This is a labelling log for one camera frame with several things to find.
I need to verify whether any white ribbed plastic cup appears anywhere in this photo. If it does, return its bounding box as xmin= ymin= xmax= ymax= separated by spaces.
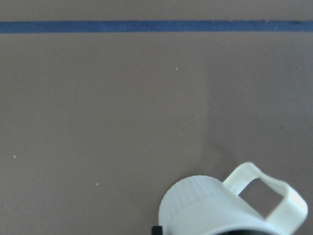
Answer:
xmin=158 ymin=162 xmax=308 ymax=235

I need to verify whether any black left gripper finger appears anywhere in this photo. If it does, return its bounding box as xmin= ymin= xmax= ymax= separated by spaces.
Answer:
xmin=151 ymin=226 xmax=162 ymax=235

